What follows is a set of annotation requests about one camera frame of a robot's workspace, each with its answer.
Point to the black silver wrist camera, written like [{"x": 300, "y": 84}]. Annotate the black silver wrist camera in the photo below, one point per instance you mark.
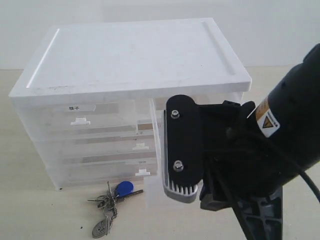
[{"x": 181, "y": 149}]

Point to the key bunch with blue fob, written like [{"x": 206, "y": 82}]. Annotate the key bunch with blue fob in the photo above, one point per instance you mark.
[{"x": 108, "y": 203}]

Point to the bottom wide translucent drawer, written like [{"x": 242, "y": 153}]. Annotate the bottom wide translucent drawer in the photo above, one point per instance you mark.
[{"x": 98, "y": 173}]

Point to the translucent white drawer cabinet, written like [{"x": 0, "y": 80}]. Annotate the translucent white drawer cabinet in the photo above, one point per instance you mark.
[{"x": 111, "y": 62}]

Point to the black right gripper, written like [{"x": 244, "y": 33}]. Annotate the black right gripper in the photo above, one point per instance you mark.
[{"x": 243, "y": 169}]

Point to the middle wide translucent drawer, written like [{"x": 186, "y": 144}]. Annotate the middle wide translucent drawer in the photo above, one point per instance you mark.
[{"x": 94, "y": 150}]

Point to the wide translucent drawer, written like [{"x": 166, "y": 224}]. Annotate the wide translucent drawer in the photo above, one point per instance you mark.
[
  {"x": 94, "y": 150},
  {"x": 98, "y": 173}
]

